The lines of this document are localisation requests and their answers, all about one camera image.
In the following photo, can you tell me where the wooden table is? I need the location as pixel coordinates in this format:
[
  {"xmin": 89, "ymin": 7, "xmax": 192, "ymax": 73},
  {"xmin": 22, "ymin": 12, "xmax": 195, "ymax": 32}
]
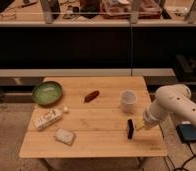
[{"xmin": 19, "ymin": 77, "xmax": 167, "ymax": 158}]

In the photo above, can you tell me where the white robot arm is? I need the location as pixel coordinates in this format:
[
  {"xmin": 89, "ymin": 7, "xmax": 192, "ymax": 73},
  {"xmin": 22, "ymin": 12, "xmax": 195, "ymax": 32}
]
[{"xmin": 135, "ymin": 84, "xmax": 191, "ymax": 131}]

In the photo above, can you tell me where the white plastic cup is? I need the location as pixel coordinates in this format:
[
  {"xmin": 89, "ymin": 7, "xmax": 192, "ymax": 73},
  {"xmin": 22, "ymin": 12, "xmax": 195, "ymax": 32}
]
[{"xmin": 120, "ymin": 90, "xmax": 137, "ymax": 113}]

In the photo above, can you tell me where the white rectangular box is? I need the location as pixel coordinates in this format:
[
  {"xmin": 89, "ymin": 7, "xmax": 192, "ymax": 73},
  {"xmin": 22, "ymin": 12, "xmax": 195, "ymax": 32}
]
[{"xmin": 34, "ymin": 109, "xmax": 63, "ymax": 131}]

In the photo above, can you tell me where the white sponge block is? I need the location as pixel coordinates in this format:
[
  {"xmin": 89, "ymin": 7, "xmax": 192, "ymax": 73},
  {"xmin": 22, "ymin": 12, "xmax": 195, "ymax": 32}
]
[{"xmin": 54, "ymin": 128, "xmax": 76, "ymax": 145}]

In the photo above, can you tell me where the red-brown sausage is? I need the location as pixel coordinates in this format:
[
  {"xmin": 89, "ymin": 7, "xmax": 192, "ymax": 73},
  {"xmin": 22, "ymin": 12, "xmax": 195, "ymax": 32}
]
[{"xmin": 84, "ymin": 90, "xmax": 100, "ymax": 103}]

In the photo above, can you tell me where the black cable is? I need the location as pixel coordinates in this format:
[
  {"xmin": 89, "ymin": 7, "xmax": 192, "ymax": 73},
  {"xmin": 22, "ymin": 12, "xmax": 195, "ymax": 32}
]
[{"xmin": 163, "ymin": 142, "xmax": 196, "ymax": 171}]

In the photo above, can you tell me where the background workbench shelf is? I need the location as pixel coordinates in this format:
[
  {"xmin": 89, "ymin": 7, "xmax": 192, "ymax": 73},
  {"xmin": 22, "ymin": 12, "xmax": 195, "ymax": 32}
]
[{"xmin": 0, "ymin": 0, "xmax": 196, "ymax": 28}]

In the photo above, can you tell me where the green bowl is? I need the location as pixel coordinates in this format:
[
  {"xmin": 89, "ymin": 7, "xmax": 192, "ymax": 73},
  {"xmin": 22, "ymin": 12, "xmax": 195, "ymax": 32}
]
[{"xmin": 32, "ymin": 81, "xmax": 63, "ymax": 106}]

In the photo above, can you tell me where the black blue foot pedal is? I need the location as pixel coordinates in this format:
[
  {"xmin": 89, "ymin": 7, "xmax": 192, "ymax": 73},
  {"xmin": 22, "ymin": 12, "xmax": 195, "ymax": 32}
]
[{"xmin": 176, "ymin": 124, "xmax": 196, "ymax": 143}]

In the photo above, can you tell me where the yellow-tipped gripper finger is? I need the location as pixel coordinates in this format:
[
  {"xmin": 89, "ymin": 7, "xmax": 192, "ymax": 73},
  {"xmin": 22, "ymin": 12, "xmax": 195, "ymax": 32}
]
[{"xmin": 135, "ymin": 123, "xmax": 145, "ymax": 131}]

